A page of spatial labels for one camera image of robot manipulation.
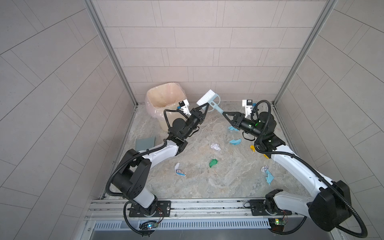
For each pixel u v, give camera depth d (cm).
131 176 43
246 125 63
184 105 69
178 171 82
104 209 72
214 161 85
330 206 38
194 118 67
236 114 64
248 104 65
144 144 93
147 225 67
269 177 79
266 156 57
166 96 98
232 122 63
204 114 68
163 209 70
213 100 72
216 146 91
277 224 68
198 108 70
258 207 71
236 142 94
